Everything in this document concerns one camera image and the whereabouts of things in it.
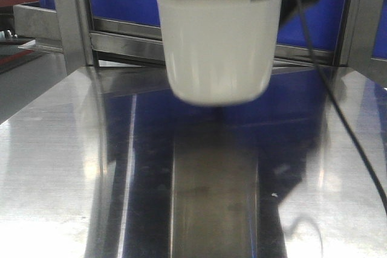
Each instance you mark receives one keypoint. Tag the blue crate behind right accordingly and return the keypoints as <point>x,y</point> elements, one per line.
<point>323,19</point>

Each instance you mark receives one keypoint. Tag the stainless steel shelf frame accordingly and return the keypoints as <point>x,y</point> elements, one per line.
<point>69,27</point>

